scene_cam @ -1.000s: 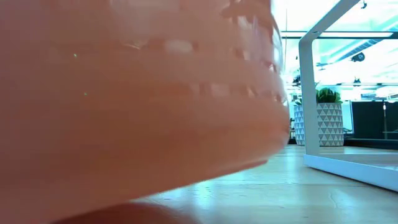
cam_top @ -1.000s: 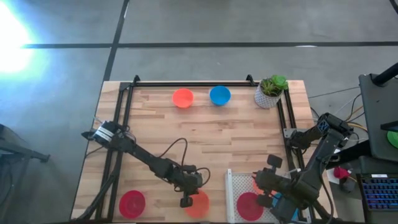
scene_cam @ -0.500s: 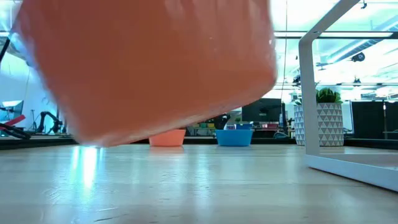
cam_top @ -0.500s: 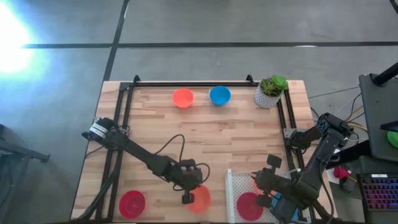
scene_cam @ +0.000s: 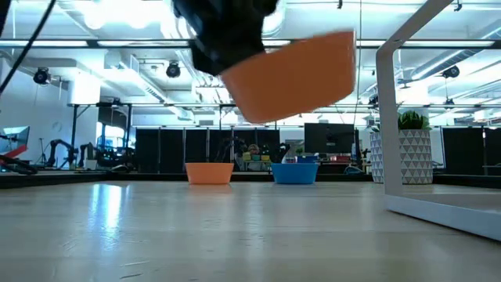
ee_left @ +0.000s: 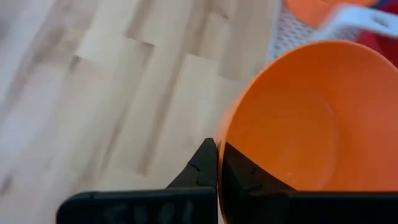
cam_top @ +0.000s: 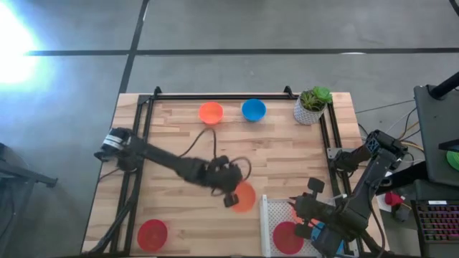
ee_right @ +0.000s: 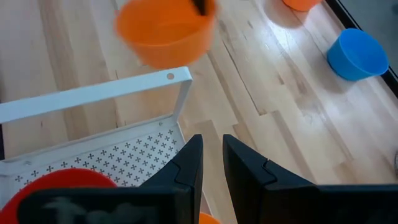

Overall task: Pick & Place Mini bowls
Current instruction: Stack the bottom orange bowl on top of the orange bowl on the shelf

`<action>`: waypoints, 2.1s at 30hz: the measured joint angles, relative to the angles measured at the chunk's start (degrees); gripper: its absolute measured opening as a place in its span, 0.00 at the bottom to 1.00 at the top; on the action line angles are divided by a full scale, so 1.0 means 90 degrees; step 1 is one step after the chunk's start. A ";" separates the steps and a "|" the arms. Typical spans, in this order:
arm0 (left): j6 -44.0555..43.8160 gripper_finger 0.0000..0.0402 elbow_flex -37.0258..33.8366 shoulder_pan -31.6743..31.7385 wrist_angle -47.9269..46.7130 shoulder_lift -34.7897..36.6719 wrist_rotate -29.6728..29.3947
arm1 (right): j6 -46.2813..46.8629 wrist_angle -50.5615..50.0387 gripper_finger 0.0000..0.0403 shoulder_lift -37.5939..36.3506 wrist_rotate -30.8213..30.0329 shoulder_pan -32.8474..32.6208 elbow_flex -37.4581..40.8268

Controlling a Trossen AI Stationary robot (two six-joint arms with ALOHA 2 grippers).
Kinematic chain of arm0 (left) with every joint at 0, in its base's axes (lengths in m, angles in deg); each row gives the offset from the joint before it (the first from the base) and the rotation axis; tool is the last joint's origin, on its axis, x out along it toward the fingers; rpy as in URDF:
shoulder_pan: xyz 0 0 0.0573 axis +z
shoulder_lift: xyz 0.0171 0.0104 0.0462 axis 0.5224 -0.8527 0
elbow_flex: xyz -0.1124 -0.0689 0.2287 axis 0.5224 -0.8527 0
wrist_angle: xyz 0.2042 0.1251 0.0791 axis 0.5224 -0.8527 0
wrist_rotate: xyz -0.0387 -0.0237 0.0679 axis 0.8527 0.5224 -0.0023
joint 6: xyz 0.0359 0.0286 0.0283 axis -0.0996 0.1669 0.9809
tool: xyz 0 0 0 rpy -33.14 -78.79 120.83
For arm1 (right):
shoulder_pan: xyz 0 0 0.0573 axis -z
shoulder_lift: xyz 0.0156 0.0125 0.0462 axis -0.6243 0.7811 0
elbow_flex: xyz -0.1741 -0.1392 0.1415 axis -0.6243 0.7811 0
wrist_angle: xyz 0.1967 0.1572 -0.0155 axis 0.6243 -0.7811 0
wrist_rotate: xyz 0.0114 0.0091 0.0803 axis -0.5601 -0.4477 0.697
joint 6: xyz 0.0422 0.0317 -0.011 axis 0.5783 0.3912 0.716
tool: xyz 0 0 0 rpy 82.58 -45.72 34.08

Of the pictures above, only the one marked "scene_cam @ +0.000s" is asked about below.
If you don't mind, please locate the succulent in white patterned pot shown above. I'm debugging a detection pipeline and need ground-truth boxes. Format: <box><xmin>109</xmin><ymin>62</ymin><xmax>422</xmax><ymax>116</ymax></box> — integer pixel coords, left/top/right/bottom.
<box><xmin>369</xmin><ymin>110</ymin><xmax>434</xmax><ymax>185</ymax></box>

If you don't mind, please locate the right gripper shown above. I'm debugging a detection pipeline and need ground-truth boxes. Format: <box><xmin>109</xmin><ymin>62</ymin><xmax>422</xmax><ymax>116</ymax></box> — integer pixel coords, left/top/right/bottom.
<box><xmin>171</xmin><ymin>0</ymin><xmax>279</xmax><ymax>78</ymax></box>

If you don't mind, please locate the thin black cable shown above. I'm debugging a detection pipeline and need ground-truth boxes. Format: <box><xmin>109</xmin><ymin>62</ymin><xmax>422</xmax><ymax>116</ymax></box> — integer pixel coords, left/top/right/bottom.
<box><xmin>0</xmin><ymin>0</ymin><xmax>58</xmax><ymax>96</ymax></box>

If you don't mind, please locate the blue mini bowl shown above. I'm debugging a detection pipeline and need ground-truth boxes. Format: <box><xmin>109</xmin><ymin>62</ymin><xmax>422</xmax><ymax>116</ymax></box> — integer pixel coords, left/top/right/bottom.
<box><xmin>270</xmin><ymin>162</ymin><xmax>320</xmax><ymax>185</ymax></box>

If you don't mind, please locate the black partition wall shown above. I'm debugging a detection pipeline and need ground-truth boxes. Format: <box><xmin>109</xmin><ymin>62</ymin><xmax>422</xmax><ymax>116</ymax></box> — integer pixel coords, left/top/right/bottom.
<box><xmin>441</xmin><ymin>126</ymin><xmax>501</xmax><ymax>176</ymax></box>
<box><xmin>135</xmin><ymin>127</ymin><xmax>281</xmax><ymax>175</ymax></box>

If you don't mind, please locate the black overhead beam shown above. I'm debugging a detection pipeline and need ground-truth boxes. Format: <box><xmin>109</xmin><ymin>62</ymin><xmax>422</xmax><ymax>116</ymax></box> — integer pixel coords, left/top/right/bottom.
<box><xmin>0</xmin><ymin>38</ymin><xmax>501</xmax><ymax>50</ymax></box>

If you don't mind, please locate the black computer monitor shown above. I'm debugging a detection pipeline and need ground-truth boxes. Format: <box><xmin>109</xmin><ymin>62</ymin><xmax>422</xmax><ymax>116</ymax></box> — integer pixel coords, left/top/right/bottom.
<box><xmin>304</xmin><ymin>122</ymin><xmax>355</xmax><ymax>154</ymax></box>

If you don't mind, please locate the tilted monitor screen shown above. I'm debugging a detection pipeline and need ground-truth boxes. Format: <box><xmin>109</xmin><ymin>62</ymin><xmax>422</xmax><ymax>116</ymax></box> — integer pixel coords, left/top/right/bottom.
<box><xmin>0</xmin><ymin>125</ymin><xmax>31</xmax><ymax>146</ymax></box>

